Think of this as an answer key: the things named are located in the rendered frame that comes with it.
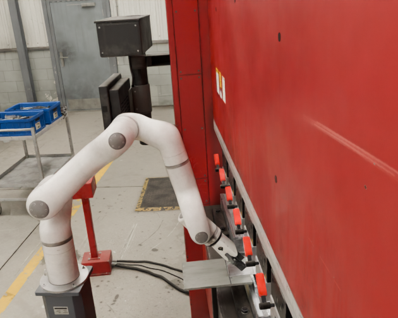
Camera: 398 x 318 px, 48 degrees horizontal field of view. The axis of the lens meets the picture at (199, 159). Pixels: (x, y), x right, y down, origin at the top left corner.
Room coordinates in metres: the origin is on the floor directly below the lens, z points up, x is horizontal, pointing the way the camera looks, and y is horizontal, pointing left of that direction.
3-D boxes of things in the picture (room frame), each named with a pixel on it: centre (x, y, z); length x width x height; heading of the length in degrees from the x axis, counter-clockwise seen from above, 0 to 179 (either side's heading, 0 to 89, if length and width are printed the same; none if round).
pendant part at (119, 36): (2.75, 0.38, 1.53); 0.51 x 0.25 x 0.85; 178
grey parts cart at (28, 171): (4.62, 1.83, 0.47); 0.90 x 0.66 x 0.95; 174
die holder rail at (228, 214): (2.07, -0.15, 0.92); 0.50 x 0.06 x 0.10; 4
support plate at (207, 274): (1.51, -0.04, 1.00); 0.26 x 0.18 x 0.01; 94
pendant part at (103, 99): (2.70, 0.47, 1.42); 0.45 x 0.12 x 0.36; 178
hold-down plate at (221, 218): (2.12, -0.09, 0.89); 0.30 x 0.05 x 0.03; 4
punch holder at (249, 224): (1.35, -0.19, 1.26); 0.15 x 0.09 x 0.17; 4
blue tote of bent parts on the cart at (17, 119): (4.45, 1.86, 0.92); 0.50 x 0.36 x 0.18; 84
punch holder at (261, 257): (1.15, -0.21, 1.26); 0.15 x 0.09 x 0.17; 4
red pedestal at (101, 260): (3.11, 0.89, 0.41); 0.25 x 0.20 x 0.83; 94
